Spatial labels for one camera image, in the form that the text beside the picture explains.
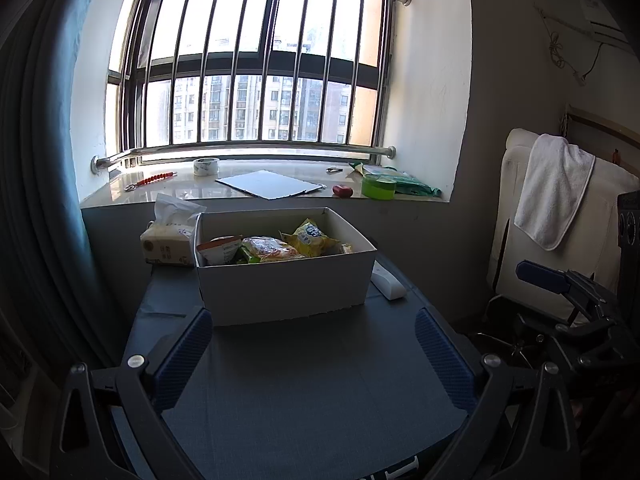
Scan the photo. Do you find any green plastic bag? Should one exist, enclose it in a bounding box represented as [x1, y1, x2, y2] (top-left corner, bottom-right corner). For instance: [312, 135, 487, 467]
[348, 161, 443, 197]

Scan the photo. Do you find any white remote control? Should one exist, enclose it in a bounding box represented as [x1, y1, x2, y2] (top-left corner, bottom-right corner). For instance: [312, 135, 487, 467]
[370, 265, 407, 301]

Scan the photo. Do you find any wooden frame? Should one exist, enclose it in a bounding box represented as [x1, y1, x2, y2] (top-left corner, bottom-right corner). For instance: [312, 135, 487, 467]
[565, 105, 640, 176]

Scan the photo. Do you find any blue curtain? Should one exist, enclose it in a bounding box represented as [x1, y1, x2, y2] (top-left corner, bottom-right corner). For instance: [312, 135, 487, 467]
[0, 0, 126, 366]

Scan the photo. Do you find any orange handled tool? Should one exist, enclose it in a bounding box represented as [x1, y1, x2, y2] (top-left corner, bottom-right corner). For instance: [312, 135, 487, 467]
[125, 172, 178, 192]

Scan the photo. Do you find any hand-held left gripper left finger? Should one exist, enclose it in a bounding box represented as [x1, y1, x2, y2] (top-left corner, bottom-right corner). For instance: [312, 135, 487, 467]
[50, 306, 216, 480]

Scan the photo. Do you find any white tissue pack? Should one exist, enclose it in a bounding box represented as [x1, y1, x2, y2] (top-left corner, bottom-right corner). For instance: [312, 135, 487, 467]
[140, 192, 207, 267]

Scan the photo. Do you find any white chair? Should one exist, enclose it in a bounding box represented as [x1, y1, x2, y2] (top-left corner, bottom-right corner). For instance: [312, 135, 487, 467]
[470, 128, 640, 361]

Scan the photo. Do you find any white flat board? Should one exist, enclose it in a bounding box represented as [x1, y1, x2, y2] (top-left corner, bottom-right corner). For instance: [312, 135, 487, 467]
[215, 170, 326, 201]

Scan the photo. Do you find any steel window guard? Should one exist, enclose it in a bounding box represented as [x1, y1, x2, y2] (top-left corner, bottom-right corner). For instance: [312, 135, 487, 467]
[91, 0, 397, 173]

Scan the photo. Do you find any black power cable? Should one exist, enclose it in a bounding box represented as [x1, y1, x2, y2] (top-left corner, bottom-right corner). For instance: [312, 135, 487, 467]
[535, 5, 607, 86]

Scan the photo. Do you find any yellow snack packet blue logo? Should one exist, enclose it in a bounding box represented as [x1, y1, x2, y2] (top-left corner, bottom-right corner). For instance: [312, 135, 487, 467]
[280, 218, 343, 258]

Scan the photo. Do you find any green tape roll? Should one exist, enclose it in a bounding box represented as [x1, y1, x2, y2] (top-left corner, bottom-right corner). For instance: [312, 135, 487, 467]
[361, 175, 397, 201]

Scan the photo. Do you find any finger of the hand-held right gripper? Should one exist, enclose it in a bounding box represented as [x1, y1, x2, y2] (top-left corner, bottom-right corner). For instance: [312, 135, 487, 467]
[550, 316, 619, 369]
[516, 260, 601, 311]

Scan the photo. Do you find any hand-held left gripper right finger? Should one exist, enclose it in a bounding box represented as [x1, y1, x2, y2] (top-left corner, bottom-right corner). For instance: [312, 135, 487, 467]
[415, 306, 583, 480]

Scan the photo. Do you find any white air conditioner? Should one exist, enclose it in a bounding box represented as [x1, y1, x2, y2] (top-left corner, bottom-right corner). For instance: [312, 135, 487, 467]
[582, 0, 632, 45]

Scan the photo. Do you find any red white snack packet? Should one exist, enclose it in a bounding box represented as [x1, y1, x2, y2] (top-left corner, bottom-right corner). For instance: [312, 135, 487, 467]
[196, 236, 243, 266]

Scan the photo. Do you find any orange patterned snack packet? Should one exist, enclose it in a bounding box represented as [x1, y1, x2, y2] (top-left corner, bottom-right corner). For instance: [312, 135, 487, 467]
[241, 237, 306, 263]

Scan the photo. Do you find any white towel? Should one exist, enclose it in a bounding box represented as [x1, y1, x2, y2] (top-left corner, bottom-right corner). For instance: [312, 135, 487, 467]
[514, 133, 597, 252]

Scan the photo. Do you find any white cardboard box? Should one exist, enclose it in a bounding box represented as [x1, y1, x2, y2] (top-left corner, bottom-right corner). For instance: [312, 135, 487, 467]
[193, 206, 377, 327]

